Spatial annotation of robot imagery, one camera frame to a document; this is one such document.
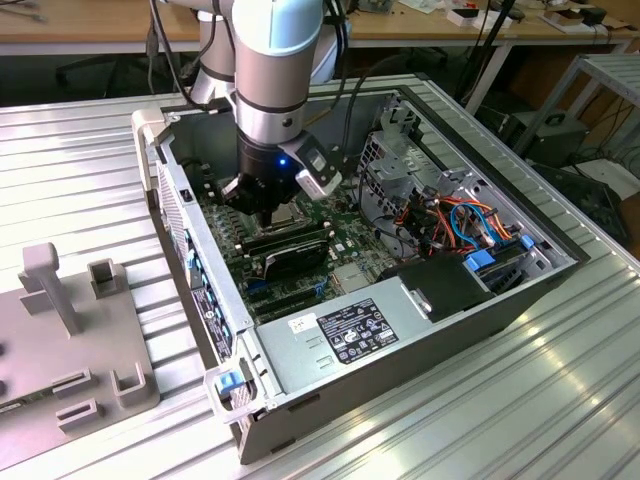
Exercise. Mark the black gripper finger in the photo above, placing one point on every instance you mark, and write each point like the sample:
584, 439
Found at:
282, 197
245, 197

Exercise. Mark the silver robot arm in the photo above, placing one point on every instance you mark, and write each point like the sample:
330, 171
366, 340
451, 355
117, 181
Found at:
270, 65

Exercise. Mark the black RAM slot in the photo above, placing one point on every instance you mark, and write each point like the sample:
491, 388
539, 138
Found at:
211, 186

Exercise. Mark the black RAM stick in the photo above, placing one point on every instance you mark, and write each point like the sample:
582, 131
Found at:
300, 231
300, 241

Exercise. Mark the black graphics card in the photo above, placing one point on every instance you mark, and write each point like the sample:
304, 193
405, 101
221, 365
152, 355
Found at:
295, 260

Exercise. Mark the green motherboard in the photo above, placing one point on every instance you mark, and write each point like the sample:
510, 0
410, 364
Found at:
360, 235

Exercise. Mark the black expansion slot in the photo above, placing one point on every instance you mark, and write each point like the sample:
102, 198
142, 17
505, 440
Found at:
280, 299
290, 309

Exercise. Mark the silver chipset heatsink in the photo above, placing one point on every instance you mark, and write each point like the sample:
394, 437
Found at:
350, 279

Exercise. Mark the silver metal drive cage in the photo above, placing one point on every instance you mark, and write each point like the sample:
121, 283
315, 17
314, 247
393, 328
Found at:
395, 167

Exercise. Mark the silver power supply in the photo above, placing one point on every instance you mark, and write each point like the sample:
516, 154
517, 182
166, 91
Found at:
295, 360

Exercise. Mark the blue case latch tab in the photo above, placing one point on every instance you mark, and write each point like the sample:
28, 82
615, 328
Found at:
227, 384

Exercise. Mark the grey plastic parts rack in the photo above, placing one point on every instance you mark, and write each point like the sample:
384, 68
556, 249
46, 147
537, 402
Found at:
100, 340

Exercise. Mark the grey open PC case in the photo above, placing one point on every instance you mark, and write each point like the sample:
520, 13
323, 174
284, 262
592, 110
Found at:
400, 385

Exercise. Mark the small blue clip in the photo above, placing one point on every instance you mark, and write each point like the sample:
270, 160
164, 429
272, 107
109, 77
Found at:
525, 241

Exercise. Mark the white box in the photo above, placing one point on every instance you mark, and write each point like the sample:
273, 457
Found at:
462, 17

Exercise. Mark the wooden desk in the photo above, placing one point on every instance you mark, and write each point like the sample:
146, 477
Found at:
525, 25

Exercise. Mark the green RAM stick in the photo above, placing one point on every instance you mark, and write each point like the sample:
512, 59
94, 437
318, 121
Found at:
20, 404

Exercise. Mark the dark flat panel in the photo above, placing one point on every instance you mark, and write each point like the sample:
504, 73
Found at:
595, 205

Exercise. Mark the brown cardboard box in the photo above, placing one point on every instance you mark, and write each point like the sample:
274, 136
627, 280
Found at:
562, 20

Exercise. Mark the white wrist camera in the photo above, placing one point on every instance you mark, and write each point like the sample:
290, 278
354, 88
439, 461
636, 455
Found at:
315, 182

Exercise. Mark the grey metal shelf frame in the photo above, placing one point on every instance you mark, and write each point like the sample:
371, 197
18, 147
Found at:
617, 72

